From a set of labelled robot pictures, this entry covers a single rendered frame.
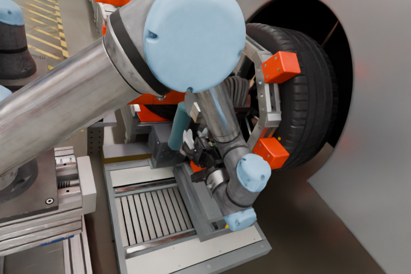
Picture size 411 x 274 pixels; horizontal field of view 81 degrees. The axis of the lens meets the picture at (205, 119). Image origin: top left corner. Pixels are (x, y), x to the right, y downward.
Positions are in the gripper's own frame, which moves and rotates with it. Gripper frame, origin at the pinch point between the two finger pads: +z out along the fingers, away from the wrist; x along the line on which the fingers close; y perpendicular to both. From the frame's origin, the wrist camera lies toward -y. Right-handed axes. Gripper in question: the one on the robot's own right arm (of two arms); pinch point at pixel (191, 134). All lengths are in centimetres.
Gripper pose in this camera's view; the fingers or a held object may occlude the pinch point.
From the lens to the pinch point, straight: 84.1
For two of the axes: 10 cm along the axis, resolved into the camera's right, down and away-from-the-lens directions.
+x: -8.8, 0.4, -4.8
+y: 2.8, -7.8, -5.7
